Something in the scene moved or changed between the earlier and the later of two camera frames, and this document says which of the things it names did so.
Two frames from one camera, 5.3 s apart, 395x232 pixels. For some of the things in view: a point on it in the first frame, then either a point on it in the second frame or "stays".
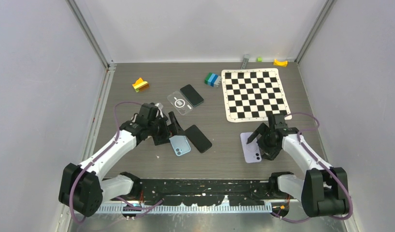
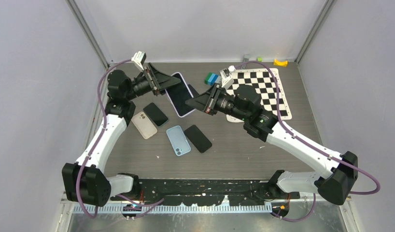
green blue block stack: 213,79 stays
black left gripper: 163,138 to 158,81
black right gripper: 270,153 to 202,102
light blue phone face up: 179,144 stays
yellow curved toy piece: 282,63 stays
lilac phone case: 251,151 to 178,94
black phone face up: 198,139 stays
